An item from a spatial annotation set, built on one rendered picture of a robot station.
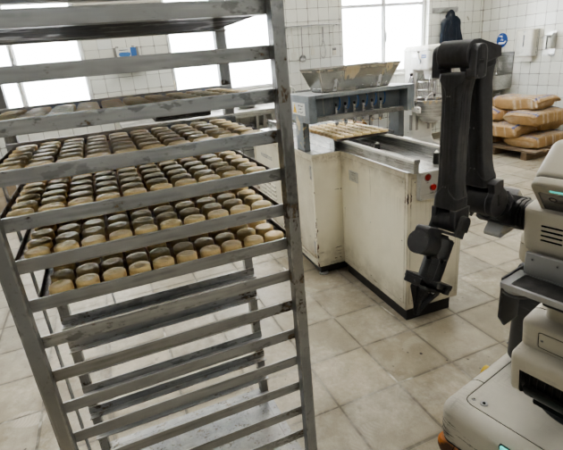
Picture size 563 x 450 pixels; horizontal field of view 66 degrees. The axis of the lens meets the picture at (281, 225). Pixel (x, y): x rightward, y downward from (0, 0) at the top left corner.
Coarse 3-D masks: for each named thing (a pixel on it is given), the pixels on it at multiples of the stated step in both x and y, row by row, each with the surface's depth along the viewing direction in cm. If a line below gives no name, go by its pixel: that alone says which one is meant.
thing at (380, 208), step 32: (352, 160) 254; (352, 192) 262; (384, 192) 228; (352, 224) 271; (384, 224) 234; (416, 224) 216; (352, 256) 280; (384, 256) 241; (416, 256) 223; (384, 288) 249
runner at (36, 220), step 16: (240, 176) 100; (256, 176) 101; (272, 176) 103; (160, 192) 94; (176, 192) 95; (192, 192) 96; (208, 192) 98; (64, 208) 87; (80, 208) 88; (96, 208) 90; (112, 208) 91; (128, 208) 92; (16, 224) 85; (32, 224) 86; (48, 224) 87
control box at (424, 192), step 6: (438, 168) 209; (420, 174) 204; (426, 174) 205; (432, 174) 206; (420, 180) 205; (426, 180) 206; (432, 180) 207; (420, 186) 206; (426, 186) 207; (420, 192) 207; (426, 192) 208; (432, 192) 210; (420, 198) 209; (426, 198) 210
